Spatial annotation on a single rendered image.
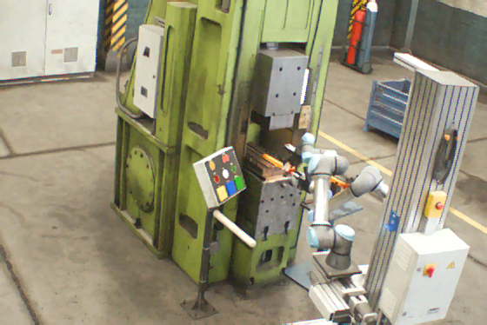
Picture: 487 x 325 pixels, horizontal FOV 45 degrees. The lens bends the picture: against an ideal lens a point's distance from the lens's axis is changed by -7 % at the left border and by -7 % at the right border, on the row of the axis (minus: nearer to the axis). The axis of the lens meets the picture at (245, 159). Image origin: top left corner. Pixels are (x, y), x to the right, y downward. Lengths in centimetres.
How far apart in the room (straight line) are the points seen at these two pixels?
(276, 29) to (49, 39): 529
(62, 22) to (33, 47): 54
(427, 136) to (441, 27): 982
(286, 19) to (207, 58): 59
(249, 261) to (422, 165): 187
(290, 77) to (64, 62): 544
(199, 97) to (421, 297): 208
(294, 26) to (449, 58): 872
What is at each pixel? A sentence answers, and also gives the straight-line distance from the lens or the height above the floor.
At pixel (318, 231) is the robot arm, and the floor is 104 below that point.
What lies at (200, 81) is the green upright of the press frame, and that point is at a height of 147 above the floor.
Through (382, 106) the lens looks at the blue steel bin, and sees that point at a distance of 816.
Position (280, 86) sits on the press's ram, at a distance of 404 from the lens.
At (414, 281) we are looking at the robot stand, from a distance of 314.
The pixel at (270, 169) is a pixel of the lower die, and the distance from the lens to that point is 425.
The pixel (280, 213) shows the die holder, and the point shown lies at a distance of 443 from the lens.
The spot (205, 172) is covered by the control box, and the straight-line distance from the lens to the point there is 368.
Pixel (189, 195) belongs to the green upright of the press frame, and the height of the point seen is 60.
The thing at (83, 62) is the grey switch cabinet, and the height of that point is 26.
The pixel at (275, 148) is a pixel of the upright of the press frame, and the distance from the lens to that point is 466.
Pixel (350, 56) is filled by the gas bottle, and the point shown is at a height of 23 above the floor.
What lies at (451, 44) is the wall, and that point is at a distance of 1265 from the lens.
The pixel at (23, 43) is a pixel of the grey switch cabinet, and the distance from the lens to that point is 879.
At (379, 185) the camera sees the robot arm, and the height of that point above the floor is 118.
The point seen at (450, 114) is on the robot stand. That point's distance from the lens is 304.
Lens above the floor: 268
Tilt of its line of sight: 23 degrees down
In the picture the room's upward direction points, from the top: 8 degrees clockwise
